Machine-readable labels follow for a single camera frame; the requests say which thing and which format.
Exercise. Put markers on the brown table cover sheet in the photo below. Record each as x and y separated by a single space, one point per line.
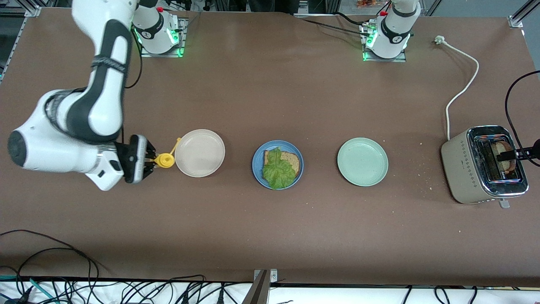
270 232

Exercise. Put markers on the metal table edge bracket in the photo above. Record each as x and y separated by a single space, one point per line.
259 291

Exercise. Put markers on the brown bread slice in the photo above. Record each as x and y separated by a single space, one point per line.
291 160
504 147

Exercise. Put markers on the beige chrome toaster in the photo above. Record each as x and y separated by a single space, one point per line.
464 169

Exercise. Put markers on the beige round plate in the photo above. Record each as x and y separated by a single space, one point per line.
199 153

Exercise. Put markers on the green lettuce leaf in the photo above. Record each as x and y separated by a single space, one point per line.
278 171

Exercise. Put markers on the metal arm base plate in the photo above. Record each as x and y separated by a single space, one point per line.
384 60
160 55

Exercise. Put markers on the pale green round plate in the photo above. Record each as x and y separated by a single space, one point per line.
363 161

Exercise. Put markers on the aluminium frame profile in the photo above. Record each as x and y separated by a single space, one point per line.
521 12

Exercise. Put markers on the yellow squeeze sauce bottle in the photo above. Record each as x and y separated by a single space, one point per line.
165 160

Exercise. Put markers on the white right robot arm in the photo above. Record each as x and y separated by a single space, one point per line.
101 97

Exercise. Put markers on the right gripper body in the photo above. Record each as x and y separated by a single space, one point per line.
122 152

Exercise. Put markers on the blue round plate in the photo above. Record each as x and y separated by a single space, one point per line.
256 162

